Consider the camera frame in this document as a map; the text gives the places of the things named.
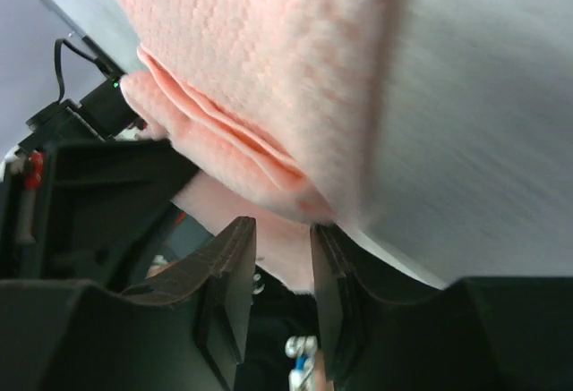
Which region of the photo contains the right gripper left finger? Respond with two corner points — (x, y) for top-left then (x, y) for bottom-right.
(1, 217), (256, 390)

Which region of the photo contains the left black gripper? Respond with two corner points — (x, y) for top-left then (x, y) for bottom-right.
(1, 78), (198, 292)

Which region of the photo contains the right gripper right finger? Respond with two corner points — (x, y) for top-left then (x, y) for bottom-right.
(311, 225), (572, 390)

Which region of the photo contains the pink towel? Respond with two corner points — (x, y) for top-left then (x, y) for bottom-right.
(117, 0), (403, 293)

